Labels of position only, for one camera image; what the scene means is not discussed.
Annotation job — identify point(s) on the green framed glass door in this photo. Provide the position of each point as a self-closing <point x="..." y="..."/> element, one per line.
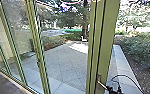
<point x="102" y="40"/>

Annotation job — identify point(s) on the green garden hedge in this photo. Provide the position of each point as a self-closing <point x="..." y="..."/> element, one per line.
<point x="141" y="46"/>

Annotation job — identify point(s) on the large green tree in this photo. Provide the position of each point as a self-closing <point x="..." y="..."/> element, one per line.
<point x="85" y="16"/>

